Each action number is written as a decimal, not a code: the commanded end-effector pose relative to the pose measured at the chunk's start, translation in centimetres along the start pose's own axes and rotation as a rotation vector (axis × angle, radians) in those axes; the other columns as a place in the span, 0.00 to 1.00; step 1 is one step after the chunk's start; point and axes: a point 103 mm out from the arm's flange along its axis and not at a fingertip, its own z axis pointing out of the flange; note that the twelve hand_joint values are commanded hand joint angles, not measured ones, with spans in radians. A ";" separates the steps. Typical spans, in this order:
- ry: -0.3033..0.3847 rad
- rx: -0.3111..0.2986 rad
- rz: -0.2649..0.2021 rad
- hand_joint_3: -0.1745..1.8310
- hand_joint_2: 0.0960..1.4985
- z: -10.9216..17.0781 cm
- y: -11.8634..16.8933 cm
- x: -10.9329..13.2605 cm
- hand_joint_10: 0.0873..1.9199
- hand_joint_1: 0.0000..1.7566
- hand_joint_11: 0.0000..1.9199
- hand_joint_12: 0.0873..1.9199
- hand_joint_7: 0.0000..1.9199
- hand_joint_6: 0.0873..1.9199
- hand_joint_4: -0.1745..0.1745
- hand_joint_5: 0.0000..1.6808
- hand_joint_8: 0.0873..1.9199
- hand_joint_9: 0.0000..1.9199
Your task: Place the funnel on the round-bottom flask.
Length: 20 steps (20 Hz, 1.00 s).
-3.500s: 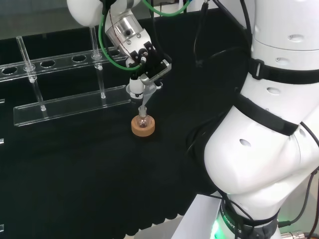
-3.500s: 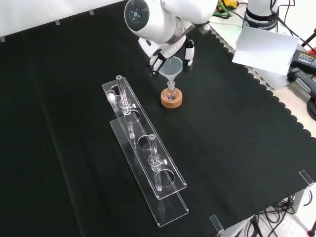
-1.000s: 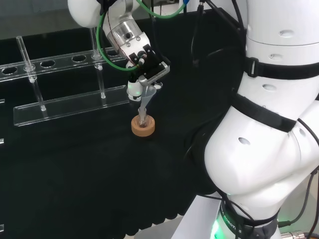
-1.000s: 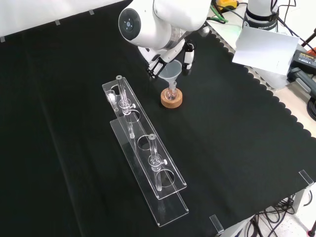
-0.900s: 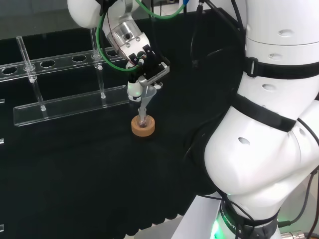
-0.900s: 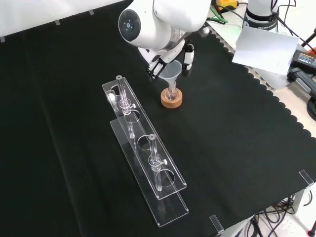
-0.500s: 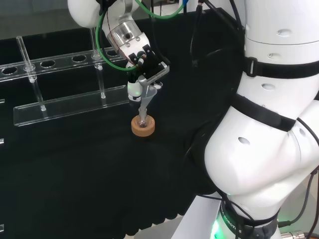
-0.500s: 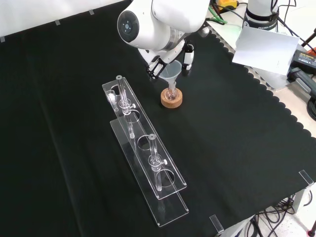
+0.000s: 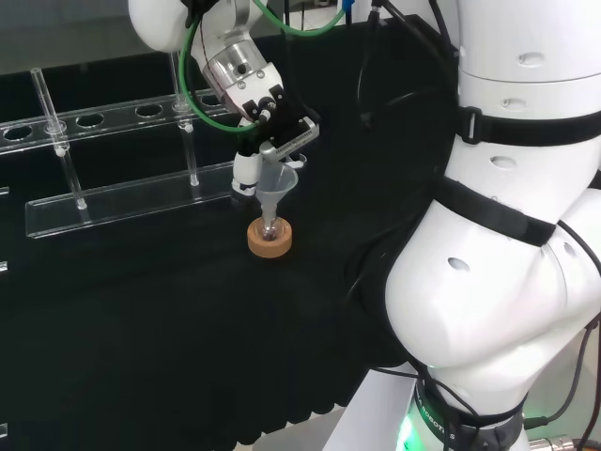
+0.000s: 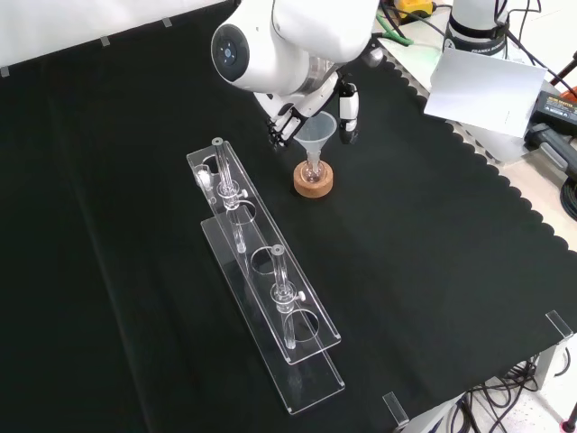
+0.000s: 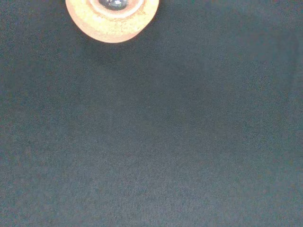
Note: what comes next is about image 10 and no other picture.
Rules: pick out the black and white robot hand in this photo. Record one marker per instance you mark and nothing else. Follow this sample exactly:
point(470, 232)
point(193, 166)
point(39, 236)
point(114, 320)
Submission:
point(306, 101)

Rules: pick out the translucent plastic funnel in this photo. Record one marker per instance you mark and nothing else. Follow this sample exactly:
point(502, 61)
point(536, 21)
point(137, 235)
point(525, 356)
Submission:
point(315, 133)

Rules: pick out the glass round-bottom flask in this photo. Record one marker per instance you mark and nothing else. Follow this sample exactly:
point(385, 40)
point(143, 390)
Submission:
point(312, 172)

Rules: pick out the clear acrylic funnel stand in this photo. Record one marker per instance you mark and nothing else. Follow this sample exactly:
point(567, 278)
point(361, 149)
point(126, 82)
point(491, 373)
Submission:
point(270, 325)

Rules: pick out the yellow stop button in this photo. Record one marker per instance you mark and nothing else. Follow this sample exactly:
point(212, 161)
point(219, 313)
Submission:
point(412, 6)

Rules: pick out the grey tape piece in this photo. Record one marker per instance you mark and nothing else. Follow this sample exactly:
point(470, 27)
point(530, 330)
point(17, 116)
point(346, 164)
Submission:
point(105, 40)
point(4, 72)
point(166, 22)

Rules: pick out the pale board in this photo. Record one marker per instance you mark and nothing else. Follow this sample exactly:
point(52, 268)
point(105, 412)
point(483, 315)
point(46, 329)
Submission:
point(487, 90)

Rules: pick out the black cloth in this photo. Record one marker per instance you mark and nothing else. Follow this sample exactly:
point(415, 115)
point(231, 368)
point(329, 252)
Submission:
point(428, 248)

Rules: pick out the black power adapter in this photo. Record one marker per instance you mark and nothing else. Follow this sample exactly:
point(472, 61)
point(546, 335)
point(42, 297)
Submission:
point(556, 108)

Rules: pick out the clear acrylic clip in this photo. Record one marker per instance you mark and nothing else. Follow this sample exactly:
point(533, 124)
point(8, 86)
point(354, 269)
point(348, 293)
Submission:
point(559, 324)
point(396, 408)

